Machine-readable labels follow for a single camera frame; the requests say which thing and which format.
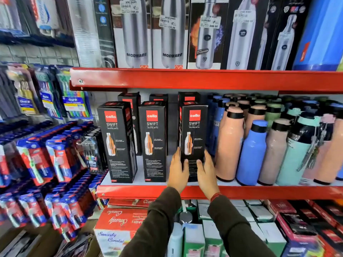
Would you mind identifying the person's left hand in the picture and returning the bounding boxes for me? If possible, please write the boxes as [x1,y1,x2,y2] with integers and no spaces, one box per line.
[167,147,190,195]

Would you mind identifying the pile of dark packets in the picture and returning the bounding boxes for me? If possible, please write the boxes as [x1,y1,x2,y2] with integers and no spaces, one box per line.
[0,230,93,257]

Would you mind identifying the person's right hand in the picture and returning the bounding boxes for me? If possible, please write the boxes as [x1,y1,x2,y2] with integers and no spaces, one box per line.
[196,150,220,200]

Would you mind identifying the person's left forearm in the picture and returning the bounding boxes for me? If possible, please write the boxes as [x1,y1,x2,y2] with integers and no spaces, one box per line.
[120,186,182,257]

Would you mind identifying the white steel bottle box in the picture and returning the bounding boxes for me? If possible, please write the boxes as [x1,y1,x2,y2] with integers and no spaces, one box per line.
[109,0,153,69]
[151,0,190,69]

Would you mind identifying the red white combo box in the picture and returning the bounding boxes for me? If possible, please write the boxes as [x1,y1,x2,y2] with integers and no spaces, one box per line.
[94,207,148,257]

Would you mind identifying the blue box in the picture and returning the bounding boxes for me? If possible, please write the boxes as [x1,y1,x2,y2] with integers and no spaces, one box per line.
[292,0,343,72]

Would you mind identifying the rack of blue red toothbrush packs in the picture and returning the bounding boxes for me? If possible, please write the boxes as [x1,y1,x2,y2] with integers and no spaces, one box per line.
[0,120,109,243]

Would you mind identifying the white plastic bottle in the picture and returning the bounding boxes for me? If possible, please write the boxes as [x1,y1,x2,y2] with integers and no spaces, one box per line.
[167,221,184,257]

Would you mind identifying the row of clear toothbrush packs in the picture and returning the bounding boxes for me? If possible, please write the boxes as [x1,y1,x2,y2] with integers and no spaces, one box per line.
[0,62,18,124]

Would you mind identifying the brown cardboard box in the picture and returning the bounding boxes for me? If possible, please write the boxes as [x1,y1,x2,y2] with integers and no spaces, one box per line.
[0,222,101,257]

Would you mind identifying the multicolour toothbrush pack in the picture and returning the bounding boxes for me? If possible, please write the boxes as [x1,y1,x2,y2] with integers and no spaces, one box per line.
[55,65,93,120]

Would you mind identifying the silver grey bottle box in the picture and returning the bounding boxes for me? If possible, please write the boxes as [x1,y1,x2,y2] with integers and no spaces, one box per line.
[66,0,118,69]

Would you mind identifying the flat red box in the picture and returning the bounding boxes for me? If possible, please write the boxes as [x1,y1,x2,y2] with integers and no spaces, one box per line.
[107,198,156,209]

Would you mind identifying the row of hanging dental packs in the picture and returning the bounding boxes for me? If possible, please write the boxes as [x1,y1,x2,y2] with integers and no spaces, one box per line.
[0,0,76,47]

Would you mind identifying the red metal shelf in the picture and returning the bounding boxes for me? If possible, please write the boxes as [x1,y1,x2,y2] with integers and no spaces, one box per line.
[69,67,343,95]
[96,155,343,200]

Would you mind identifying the pink toothbrush pack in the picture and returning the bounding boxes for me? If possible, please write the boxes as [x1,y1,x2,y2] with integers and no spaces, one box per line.
[6,64,39,116]

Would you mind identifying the blue toothbrush pack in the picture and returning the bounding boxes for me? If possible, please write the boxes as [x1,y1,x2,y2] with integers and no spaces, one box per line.
[33,64,64,120]

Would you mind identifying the stack of white green boxes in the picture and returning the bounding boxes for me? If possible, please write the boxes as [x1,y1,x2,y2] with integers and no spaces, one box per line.
[182,199,287,257]

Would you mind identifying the black box white bottle print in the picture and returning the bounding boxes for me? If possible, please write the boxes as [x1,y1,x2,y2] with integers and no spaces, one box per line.
[220,0,272,70]
[265,0,313,71]

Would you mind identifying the row of colourful bottles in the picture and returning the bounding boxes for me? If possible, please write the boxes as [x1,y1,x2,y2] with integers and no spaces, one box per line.
[206,93,343,187]

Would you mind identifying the person's right forearm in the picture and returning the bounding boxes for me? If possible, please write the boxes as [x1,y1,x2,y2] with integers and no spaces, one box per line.
[207,195,277,257]

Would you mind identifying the stack of black toothbrush packs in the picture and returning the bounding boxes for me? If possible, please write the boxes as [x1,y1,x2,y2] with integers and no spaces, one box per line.
[78,127,108,175]

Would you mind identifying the stack of red black boxes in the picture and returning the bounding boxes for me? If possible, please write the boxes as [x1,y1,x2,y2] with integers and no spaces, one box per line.
[264,199,343,257]

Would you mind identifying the group of black boxes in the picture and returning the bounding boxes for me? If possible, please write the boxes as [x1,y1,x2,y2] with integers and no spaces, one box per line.
[118,91,201,183]

